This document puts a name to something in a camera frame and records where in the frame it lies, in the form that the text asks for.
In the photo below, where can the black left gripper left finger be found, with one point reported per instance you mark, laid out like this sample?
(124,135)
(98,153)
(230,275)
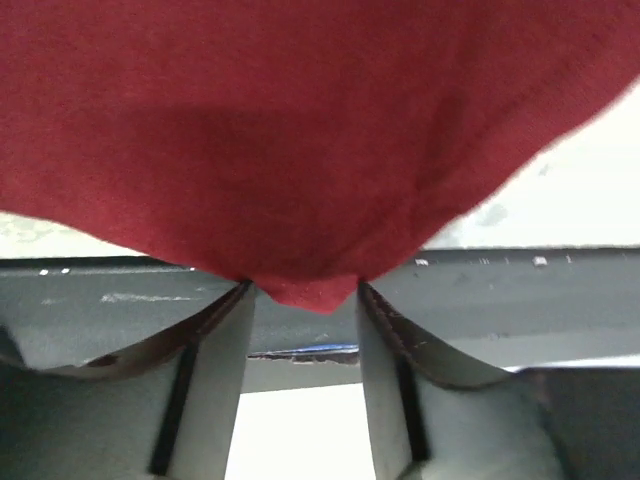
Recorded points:
(163,408)

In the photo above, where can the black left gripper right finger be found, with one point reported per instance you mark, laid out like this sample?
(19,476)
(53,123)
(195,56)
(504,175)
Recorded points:
(435,412)

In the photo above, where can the dark red t shirt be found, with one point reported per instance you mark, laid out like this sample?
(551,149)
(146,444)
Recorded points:
(302,145)

